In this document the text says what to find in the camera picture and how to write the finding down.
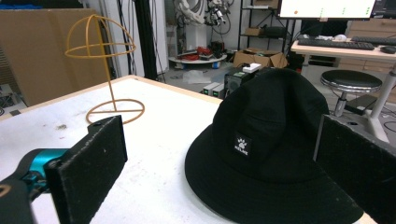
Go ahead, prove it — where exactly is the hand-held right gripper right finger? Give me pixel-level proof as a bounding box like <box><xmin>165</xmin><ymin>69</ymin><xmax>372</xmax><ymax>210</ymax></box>
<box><xmin>312</xmin><ymin>114</ymin><xmax>396</xmax><ymax>224</ymax></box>

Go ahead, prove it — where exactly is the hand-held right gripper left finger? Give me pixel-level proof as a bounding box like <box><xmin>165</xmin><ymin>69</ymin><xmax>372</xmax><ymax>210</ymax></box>
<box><xmin>0</xmin><ymin>115</ymin><xmax>129</xmax><ymax>224</ymax></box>

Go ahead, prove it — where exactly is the black bucket hat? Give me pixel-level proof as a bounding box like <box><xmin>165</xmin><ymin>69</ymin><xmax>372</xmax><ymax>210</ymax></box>
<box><xmin>184</xmin><ymin>67</ymin><xmax>364</xmax><ymax>224</ymax></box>

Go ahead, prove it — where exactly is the yellow wire hat stand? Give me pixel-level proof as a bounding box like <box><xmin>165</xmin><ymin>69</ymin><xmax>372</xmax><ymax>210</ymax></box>
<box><xmin>64</xmin><ymin>13</ymin><xmax>146</xmax><ymax>125</ymax></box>

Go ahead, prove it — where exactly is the round black stool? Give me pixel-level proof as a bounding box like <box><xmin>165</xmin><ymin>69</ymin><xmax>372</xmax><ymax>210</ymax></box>
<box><xmin>319</xmin><ymin>69</ymin><xmax>383</xmax><ymax>118</ymax></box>

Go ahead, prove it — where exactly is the wooden desk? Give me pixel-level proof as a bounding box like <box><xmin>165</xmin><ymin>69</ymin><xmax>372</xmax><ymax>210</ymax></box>
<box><xmin>290</xmin><ymin>37</ymin><xmax>396</xmax><ymax>144</ymax></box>

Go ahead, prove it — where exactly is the large cardboard sheet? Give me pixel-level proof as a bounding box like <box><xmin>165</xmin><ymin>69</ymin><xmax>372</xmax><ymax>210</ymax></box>
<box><xmin>0</xmin><ymin>7</ymin><xmax>114</xmax><ymax>107</ymax></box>

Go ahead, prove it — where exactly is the black keyboard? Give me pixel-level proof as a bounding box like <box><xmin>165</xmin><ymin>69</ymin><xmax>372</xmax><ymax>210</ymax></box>
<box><xmin>297</xmin><ymin>37</ymin><xmax>375</xmax><ymax>51</ymax></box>
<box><xmin>350</xmin><ymin>35</ymin><xmax>396</xmax><ymax>47</ymax></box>

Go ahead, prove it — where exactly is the open cardboard box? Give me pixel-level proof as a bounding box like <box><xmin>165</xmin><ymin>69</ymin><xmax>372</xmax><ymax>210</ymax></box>
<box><xmin>232</xmin><ymin>47</ymin><xmax>289</xmax><ymax>69</ymax></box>

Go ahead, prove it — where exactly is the black computer case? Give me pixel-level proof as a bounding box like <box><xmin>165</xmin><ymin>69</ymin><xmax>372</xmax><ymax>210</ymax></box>
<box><xmin>223</xmin><ymin>67</ymin><xmax>265</xmax><ymax>98</ymax></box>

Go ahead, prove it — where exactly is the round white platform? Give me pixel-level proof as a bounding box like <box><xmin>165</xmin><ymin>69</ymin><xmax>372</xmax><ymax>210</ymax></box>
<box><xmin>168</xmin><ymin>53</ymin><xmax>228</xmax><ymax>70</ymax></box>

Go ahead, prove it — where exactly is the computer monitor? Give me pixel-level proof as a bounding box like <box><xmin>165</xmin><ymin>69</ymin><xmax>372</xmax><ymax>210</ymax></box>
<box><xmin>276</xmin><ymin>0</ymin><xmax>377</xmax><ymax>21</ymax></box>

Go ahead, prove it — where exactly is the black metal shelf rack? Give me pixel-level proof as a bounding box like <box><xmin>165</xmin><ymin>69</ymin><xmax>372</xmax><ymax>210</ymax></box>
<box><xmin>237</xmin><ymin>0</ymin><xmax>302</xmax><ymax>54</ymax></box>

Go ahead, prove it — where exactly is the black aluminium post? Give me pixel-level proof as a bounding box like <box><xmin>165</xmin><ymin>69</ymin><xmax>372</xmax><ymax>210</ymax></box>
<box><xmin>134</xmin><ymin>0</ymin><xmax>159</xmax><ymax>81</ymax></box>

